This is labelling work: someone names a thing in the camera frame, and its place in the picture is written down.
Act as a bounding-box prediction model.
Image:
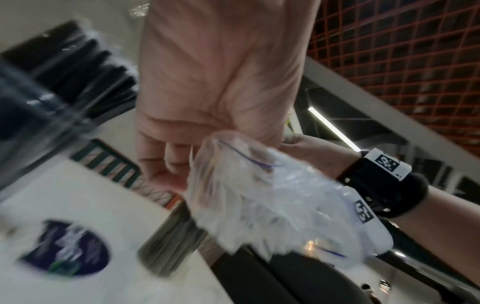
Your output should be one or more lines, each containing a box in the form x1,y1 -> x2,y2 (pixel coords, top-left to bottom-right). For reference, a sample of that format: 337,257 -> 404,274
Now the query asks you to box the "dark transparent plastic container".
0,56 -> 100,192

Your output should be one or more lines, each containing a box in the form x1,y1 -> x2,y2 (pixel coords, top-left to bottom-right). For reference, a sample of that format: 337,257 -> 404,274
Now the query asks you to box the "clear plastic zip bag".
183,130 -> 395,269

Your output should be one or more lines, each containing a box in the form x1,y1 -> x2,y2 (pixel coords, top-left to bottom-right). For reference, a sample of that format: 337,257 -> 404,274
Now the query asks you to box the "long ceiling light strip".
307,106 -> 362,153

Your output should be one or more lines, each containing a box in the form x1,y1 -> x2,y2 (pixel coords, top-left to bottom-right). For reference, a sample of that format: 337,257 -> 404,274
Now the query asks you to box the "person's right forearm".
378,184 -> 480,287

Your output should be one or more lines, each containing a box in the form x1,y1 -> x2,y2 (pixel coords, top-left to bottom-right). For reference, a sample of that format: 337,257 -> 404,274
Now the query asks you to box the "stack of black packaged items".
0,20 -> 139,127

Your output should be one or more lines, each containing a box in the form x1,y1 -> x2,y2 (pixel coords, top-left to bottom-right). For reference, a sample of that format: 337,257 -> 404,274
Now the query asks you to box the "black curved furniture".
209,225 -> 480,304

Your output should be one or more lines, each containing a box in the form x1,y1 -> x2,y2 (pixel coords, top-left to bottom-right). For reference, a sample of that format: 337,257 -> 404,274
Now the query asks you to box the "person's right hand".
278,133 -> 365,182

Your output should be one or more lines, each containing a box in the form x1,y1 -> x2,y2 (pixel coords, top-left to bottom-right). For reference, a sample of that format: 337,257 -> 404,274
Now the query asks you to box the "grey metal cylinder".
137,201 -> 209,278

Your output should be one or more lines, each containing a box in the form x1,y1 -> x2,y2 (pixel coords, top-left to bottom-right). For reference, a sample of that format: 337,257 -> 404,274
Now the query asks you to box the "black wrist strap white tracker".
334,148 -> 431,256

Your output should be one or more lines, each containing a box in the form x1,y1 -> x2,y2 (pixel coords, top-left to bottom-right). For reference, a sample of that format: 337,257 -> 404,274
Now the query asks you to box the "person's left hand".
135,0 -> 323,192

